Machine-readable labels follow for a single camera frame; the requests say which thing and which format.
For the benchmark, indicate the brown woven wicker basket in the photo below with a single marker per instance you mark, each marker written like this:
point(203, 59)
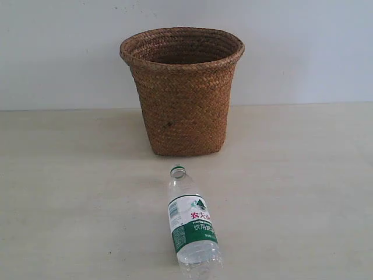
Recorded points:
point(183, 78)

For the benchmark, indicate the clear plastic water bottle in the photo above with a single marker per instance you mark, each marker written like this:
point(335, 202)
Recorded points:
point(194, 238)

